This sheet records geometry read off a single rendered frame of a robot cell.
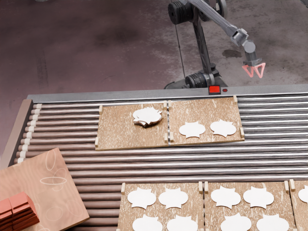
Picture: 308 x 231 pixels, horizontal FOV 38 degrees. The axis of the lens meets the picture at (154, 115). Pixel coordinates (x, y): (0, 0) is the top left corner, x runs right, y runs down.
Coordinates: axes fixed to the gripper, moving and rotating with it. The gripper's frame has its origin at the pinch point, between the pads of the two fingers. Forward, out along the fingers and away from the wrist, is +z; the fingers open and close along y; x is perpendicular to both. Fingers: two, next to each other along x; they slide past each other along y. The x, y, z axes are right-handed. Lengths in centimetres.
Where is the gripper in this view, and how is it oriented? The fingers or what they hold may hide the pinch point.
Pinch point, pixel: (255, 75)
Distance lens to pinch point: 253.2
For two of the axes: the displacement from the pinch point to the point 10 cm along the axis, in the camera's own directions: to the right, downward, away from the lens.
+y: 3.0, 1.2, -9.5
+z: 2.8, 9.4, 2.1
